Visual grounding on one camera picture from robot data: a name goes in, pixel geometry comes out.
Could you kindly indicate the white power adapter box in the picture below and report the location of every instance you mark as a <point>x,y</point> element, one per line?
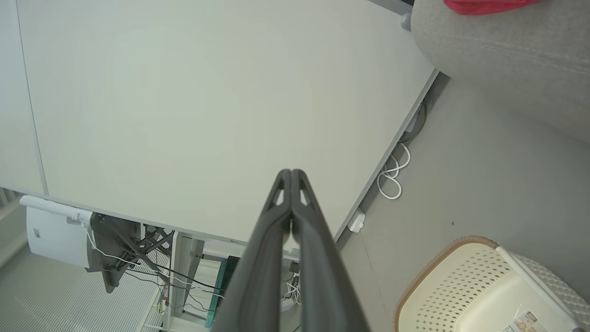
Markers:
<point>356,220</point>

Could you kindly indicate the cream perforated laundry basket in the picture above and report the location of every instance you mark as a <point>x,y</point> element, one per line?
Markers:
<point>465,295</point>

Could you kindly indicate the basket label sticker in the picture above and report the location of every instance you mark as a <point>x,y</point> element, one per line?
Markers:
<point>528,323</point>

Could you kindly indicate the red white sports clothing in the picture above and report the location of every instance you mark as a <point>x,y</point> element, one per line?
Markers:
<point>488,6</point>

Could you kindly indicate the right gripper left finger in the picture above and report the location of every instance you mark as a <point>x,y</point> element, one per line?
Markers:
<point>258,276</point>

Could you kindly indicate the white box appliance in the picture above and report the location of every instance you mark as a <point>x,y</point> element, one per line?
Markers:
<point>55,240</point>

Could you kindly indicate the black folding stand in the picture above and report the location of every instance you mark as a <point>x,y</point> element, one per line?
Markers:
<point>115,249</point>

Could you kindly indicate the teal upright board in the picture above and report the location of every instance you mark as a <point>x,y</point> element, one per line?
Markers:
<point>216,290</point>

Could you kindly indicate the white desk frame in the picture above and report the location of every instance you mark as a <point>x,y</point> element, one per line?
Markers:
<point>184,276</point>

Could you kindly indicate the grey fabric sofa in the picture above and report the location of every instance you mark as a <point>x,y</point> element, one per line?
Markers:
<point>507,64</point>

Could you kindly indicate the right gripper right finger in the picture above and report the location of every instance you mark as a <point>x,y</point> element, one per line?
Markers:
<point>325,281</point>

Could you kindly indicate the white tube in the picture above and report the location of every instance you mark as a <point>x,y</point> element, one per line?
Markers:
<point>50,206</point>

